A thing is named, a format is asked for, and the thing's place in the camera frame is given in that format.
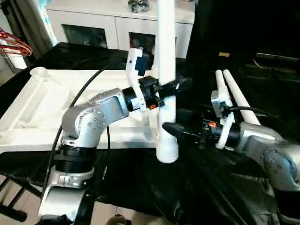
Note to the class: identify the white plastic table leg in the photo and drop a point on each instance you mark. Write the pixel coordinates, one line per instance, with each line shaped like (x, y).
(220, 84)
(166, 47)
(241, 101)

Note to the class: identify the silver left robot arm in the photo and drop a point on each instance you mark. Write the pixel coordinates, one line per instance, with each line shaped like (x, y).
(89, 122)

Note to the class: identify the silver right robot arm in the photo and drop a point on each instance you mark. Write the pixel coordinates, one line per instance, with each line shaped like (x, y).
(267, 150)

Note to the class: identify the black work mat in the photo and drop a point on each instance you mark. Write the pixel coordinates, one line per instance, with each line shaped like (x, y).
(201, 187)

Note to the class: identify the small yellow tag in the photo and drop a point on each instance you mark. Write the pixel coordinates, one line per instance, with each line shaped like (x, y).
(224, 55)

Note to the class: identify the white cabinet with glass doors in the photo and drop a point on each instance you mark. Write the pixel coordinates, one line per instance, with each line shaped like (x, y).
(112, 23)

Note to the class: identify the shiny ornament on cabinet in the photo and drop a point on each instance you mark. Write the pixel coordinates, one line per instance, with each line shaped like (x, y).
(138, 5)

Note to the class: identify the white plastic table top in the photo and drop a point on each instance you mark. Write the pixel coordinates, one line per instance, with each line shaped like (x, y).
(47, 103)

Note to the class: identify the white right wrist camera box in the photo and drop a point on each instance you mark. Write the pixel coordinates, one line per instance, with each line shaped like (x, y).
(222, 110)

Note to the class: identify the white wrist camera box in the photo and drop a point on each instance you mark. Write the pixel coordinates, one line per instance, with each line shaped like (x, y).
(222, 110)
(136, 65)

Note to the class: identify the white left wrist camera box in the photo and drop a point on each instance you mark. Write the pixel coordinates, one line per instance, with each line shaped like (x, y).
(136, 65)

